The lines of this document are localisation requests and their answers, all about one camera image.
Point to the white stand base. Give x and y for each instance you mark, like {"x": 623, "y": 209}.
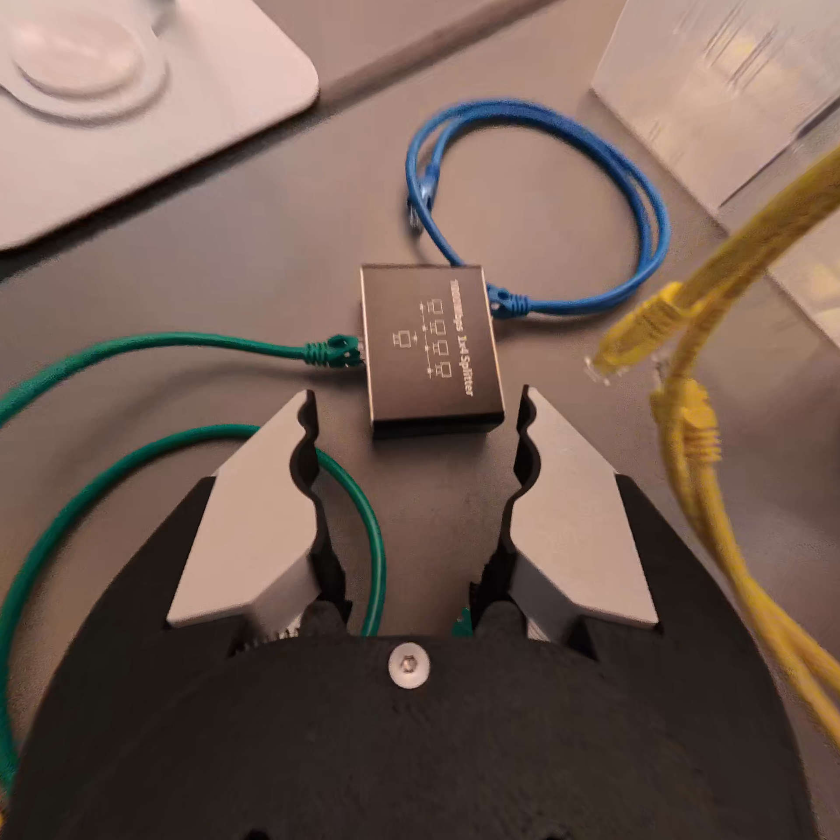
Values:
{"x": 229, "y": 98}

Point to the clear plastic bin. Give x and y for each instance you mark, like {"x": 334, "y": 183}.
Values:
{"x": 689, "y": 98}

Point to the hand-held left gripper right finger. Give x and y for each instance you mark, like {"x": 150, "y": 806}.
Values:
{"x": 577, "y": 525}

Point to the black ethernet splitter box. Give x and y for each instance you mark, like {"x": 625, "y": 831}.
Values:
{"x": 426, "y": 348}

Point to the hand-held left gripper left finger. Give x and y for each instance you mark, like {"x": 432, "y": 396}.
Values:
{"x": 249, "y": 512}

